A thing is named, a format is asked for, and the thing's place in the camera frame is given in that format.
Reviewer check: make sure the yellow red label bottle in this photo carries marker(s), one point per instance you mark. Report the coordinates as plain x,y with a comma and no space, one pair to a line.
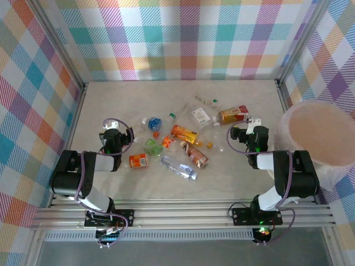
233,115

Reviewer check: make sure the slender clear plastic bottle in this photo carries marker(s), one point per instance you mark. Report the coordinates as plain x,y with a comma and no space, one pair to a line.
219,138

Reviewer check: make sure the green label plastic bottle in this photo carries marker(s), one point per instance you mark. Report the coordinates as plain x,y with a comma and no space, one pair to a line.
154,149

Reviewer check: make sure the clear bottle blue label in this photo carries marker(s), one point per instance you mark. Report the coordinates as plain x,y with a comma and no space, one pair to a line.
154,123

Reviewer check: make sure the crushed orange label bottle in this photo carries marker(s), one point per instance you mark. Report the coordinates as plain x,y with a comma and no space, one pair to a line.
167,142

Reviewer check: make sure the small clear bottle green cap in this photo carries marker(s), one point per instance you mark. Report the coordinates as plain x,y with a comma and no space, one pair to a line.
213,104

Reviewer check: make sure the clear bottle white green label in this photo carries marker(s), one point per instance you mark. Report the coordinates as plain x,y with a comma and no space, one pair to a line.
200,115

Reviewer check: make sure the brown label bottle white cap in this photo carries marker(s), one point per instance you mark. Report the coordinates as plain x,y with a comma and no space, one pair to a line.
197,156

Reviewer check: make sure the large clear plastic bottle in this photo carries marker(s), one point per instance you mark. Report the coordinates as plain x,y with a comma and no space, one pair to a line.
177,167

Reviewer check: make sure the orange yellow label juice bottle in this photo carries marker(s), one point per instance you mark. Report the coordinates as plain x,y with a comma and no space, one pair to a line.
184,133

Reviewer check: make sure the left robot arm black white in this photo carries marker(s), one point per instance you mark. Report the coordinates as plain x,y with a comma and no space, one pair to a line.
66,177

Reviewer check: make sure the white plastic bin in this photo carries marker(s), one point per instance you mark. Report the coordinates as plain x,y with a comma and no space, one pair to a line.
281,130

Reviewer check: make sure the loose orange bottle cap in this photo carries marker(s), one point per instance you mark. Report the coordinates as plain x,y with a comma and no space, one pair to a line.
156,135

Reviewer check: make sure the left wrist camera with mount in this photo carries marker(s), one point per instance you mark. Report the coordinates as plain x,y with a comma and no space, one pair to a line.
112,126

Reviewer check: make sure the left aluminium side rail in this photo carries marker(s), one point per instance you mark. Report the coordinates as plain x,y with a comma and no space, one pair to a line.
78,110

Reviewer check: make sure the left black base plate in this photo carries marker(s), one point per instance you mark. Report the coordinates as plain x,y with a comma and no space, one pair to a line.
127,217

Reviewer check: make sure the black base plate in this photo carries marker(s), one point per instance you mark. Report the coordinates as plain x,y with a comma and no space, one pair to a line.
127,217
241,217

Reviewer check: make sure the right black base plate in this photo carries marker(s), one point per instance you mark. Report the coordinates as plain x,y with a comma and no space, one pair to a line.
241,217

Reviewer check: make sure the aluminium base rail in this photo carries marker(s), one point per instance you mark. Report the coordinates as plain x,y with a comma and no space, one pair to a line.
180,213

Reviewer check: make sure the left aluminium frame post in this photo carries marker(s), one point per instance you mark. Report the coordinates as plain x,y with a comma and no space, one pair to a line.
63,50

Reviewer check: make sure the aluminium frame post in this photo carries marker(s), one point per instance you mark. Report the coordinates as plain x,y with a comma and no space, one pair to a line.
301,41
63,50

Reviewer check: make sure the right aluminium frame post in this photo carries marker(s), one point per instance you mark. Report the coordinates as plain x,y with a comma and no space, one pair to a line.
301,41

